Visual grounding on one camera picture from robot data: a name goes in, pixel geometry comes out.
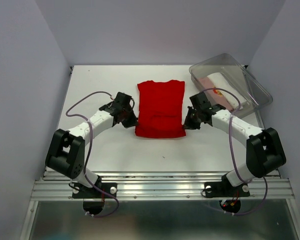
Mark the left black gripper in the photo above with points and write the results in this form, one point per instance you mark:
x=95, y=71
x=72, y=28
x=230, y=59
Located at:
x=133, y=121

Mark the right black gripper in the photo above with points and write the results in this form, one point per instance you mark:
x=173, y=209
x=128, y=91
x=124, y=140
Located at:
x=188, y=123

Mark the red t-shirt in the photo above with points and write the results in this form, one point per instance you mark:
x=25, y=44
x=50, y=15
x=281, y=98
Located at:
x=160, y=109

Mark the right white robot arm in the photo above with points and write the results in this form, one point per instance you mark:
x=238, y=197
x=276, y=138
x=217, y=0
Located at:
x=264, y=150

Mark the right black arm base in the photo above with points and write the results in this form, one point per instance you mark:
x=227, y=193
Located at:
x=223, y=189

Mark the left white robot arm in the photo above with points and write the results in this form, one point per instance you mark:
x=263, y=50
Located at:
x=70, y=149

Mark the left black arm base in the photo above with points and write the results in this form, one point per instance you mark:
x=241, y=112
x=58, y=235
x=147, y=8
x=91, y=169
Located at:
x=80, y=191

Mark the rolled pink t-shirt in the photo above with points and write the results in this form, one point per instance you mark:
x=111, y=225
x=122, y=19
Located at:
x=217, y=96

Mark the rolled white t-shirt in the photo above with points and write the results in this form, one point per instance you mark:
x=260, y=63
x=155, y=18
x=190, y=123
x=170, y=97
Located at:
x=218, y=80

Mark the clear plastic bin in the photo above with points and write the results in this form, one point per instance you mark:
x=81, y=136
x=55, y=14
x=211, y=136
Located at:
x=238, y=76

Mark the aluminium mounting rail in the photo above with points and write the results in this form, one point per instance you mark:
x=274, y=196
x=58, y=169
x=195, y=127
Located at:
x=151, y=186

